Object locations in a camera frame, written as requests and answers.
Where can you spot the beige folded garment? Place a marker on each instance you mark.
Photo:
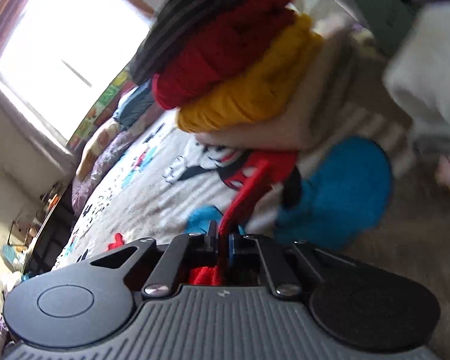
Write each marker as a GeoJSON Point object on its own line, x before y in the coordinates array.
{"type": "Point", "coordinates": [303, 120]}

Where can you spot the cartoon mouse printed blanket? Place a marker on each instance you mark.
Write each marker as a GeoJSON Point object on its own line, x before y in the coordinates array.
{"type": "Point", "coordinates": [153, 202]}

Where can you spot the red folded sweater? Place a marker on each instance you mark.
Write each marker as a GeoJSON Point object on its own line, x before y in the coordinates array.
{"type": "Point", "coordinates": [217, 60]}

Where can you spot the yellow folded sweater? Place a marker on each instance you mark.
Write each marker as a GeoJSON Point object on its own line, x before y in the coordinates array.
{"type": "Point", "coordinates": [247, 93]}

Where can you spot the window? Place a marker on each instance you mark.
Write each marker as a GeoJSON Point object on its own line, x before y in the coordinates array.
{"type": "Point", "coordinates": [60, 45]}

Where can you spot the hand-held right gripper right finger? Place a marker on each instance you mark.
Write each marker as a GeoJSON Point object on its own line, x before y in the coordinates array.
{"type": "Point", "coordinates": [231, 249]}

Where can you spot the black desk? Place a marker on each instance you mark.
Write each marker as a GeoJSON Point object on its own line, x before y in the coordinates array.
{"type": "Point", "coordinates": [48, 240]}

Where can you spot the cluttered bedside table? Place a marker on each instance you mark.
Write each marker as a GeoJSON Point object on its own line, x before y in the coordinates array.
{"type": "Point", "coordinates": [22, 232]}

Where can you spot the yellow printed pillow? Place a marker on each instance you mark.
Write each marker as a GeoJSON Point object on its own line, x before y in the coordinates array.
{"type": "Point", "coordinates": [97, 146]}

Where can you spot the red knit sweater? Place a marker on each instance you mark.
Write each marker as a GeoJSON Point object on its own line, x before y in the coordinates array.
{"type": "Point", "coordinates": [247, 198]}

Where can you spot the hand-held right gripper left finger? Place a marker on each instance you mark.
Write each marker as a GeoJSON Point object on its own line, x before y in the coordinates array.
{"type": "Point", "coordinates": [210, 243]}

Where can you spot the white folded clothes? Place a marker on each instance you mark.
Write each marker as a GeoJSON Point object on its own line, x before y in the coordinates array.
{"type": "Point", "coordinates": [427, 82]}

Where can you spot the blue pillow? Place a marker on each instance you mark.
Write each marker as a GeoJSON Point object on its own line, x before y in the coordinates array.
{"type": "Point", "coordinates": [135, 108]}

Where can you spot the black striped folded sweater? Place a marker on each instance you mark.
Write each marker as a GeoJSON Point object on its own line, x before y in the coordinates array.
{"type": "Point", "coordinates": [187, 26]}

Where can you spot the colourful foam mat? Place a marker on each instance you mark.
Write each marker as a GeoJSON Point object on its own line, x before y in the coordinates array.
{"type": "Point", "coordinates": [97, 108]}

